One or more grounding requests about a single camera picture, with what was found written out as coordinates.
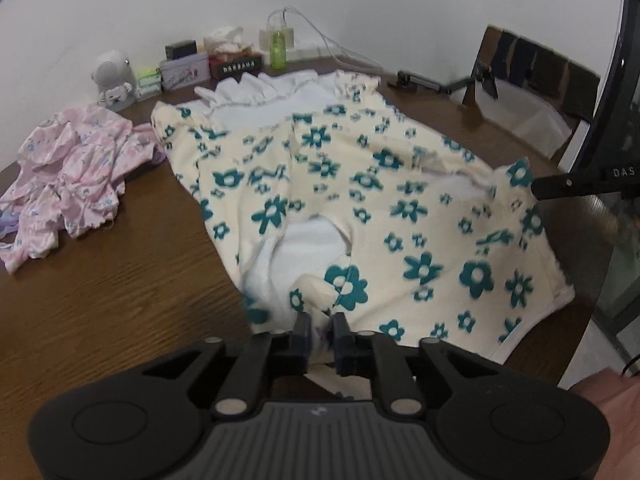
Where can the white astronaut figurine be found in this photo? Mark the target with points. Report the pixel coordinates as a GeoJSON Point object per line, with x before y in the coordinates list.
{"type": "Point", "coordinates": [112, 72]}

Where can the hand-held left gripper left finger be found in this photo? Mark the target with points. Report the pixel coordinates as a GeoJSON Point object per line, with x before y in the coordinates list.
{"type": "Point", "coordinates": [302, 332]}

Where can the green bottle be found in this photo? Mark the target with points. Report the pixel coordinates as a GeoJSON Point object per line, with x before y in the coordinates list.
{"type": "Point", "coordinates": [277, 52]}

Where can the dark tissue box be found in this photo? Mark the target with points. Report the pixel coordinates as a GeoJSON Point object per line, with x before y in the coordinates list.
{"type": "Point", "coordinates": [235, 66]}

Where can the lavender tin box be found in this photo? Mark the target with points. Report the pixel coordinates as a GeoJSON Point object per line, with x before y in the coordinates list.
{"type": "Point", "coordinates": [184, 72]}

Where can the cream garment with teal flowers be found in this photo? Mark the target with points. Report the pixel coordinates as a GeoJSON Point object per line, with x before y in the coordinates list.
{"type": "Point", "coordinates": [400, 210]}

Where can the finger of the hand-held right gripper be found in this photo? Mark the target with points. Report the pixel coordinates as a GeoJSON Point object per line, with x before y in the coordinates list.
{"type": "Point", "coordinates": [565, 186]}

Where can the person's pink clothing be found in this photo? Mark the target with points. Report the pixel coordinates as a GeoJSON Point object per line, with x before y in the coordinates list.
{"type": "Point", "coordinates": [612, 410]}

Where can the small black box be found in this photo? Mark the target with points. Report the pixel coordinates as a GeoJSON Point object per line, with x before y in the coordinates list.
{"type": "Point", "coordinates": [180, 50]}

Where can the green packets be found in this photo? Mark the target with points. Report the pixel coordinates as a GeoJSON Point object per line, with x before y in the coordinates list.
{"type": "Point", "coordinates": [149, 81]}

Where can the pink floral garment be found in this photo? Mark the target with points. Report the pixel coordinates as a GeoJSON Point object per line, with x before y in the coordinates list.
{"type": "Point", "coordinates": [75, 170]}

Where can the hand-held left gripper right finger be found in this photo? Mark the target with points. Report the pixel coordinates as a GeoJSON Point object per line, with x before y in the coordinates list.
{"type": "Point", "coordinates": [340, 332]}

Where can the purple cloth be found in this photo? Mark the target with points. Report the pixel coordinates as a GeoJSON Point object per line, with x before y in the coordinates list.
{"type": "Point", "coordinates": [7, 222]}

